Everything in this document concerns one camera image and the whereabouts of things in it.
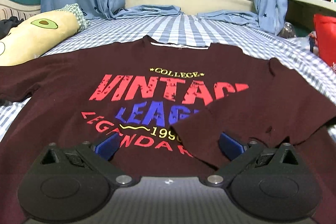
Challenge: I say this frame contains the maroon printed t-shirt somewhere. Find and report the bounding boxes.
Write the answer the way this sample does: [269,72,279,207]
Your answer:
[1,36,335,223]

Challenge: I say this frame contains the dark clothes pile on pillow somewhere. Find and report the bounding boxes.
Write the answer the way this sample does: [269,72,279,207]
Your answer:
[0,16,24,39]

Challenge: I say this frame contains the blue checked bed sheet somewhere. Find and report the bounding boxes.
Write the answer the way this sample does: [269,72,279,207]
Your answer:
[0,13,336,142]

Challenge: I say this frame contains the yellow avocado print pillow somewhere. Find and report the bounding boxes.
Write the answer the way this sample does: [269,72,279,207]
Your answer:
[0,10,80,66]

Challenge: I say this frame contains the green checked cushion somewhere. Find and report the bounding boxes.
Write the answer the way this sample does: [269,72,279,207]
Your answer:
[58,3,89,32]

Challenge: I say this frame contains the red fabric tote bag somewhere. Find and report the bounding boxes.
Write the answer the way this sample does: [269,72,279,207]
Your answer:
[313,14,336,67]

